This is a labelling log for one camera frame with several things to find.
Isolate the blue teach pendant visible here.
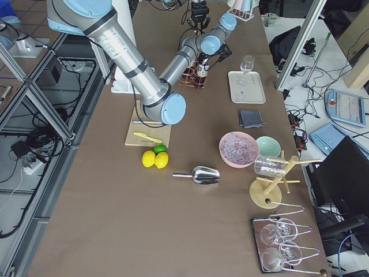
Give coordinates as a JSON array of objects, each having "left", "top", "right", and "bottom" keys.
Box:
[
  {"left": 326, "top": 90, "right": 366, "bottom": 128},
  {"left": 310, "top": 122, "right": 348, "bottom": 156}
]

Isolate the bamboo cutting board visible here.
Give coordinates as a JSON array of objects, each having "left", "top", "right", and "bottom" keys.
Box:
[{"left": 124, "top": 99, "right": 172, "bottom": 147}]

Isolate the hanging wine glass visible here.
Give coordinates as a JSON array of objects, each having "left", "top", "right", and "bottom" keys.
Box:
[
  {"left": 260, "top": 218, "right": 298, "bottom": 246},
  {"left": 261, "top": 241, "right": 302, "bottom": 272}
]

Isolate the upper hanging wine glass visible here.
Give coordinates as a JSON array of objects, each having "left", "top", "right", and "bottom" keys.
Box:
[{"left": 260, "top": 218, "right": 298, "bottom": 246}]

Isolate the upper yellow lemon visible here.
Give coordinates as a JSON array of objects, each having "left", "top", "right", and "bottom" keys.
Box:
[{"left": 141, "top": 150, "right": 156, "bottom": 168}]

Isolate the yellow plastic knife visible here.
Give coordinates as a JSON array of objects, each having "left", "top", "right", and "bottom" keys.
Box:
[{"left": 133, "top": 132, "right": 163, "bottom": 144}]

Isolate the green lime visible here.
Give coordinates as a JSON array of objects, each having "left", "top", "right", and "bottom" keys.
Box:
[{"left": 153, "top": 144, "right": 167, "bottom": 155}]

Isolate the wooden cup rack stand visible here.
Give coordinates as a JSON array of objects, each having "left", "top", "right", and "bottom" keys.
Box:
[{"left": 249, "top": 152, "right": 322, "bottom": 209}]

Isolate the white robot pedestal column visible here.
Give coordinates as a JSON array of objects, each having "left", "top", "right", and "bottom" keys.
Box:
[{"left": 110, "top": 0, "right": 139, "bottom": 73}]

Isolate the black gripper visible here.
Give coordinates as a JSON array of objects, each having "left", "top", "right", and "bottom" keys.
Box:
[
  {"left": 186, "top": 1, "right": 211, "bottom": 35},
  {"left": 201, "top": 43, "right": 232, "bottom": 64}
]

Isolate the pink bowl with ice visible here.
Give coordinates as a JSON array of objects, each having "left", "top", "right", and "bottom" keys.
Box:
[{"left": 219, "top": 132, "right": 259, "bottom": 169}]

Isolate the yellow lemon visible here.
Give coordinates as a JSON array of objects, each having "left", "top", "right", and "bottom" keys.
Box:
[
  {"left": 141, "top": 150, "right": 156, "bottom": 168},
  {"left": 154, "top": 152, "right": 169, "bottom": 169}
]

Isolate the copper wire bottle basket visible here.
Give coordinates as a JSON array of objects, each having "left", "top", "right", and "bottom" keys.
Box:
[{"left": 178, "top": 54, "right": 209, "bottom": 89}]

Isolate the steel ice scoop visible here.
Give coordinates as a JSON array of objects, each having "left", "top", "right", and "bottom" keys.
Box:
[{"left": 172, "top": 166, "right": 221, "bottom": 185}]

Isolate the aluminium frame post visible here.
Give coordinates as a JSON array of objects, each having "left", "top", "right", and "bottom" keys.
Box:
[{"left": 276, "top": 0, "right": 326, "bottom": 92}]

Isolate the black monitor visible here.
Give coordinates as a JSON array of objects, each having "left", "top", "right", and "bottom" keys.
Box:
[{"left": 311, "top": 136, "right": 368, "bottom": 232}]

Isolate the cream rabbit tray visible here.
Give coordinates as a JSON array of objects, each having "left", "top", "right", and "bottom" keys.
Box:
[{"left": 228, "top": 71, "right": 266, "bottom": 104}]

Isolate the lower hanging wine glass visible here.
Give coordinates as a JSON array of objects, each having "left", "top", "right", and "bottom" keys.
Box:
[{"left": 261, "top": 241, "right": 302, "bottom": 272}]

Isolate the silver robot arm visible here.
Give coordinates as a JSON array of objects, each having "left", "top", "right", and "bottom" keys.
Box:
[{"left": 47, "top": 1, "right": 237, "bottom": 125}]

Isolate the glass jar on rack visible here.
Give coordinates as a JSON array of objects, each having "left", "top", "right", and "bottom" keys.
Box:
[{"left": 254, "top": 155, "right": 288, "bottom": 177}]

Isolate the lower yellow lemon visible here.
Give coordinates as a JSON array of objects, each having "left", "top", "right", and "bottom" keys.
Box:
[{"left": 154, "top": 152, "right": 169, "bottom": 169}]

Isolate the tea bottle dark liquid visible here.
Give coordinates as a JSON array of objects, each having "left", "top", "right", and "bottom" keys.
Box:
[{"left": 194, "top": 57, "right": 209, "bottom": 88}]

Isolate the folded grey cloth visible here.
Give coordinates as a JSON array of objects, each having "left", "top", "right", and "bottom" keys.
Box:
[{"left": 239, "top": 110, "right": 265, "bottom": 129}]

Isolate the steel muddler black tip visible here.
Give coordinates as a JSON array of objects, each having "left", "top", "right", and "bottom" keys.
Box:
[{"left": 132, "top": 119, "right": 165, "bottom": 125}]

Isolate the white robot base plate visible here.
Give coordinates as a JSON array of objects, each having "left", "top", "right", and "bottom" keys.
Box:
[{"left": 111, "top": 67, "right": 140, "bottom": 94}]

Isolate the clear wine glass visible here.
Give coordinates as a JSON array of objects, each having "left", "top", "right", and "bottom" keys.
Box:
[{"left": 240, "top": 55, "right": 255, "bottom": 75}]

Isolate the green ceramic bowl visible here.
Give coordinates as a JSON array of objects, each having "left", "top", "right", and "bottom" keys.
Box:
[{"left": 256, "top": 136, "right": 281, "bottom": 157}]

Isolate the black glass holder tray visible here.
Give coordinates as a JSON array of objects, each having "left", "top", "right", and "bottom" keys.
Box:
[{"left": 250, "top": 218, "right": 283, "bottom": 274}]

